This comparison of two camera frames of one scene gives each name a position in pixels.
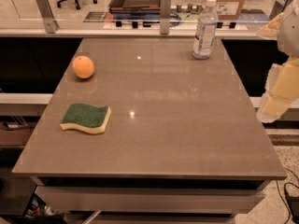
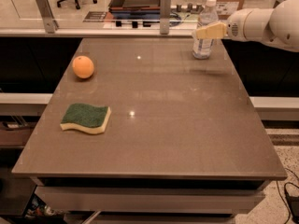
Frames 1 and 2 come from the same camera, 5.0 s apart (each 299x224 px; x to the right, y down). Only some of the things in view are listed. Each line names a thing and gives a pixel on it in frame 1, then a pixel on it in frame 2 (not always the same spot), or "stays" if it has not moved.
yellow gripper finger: [281, 91] -> [218, 30]
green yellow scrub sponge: [92, 119] stays
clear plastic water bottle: [206, 31] stays
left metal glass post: [49, 22] stays
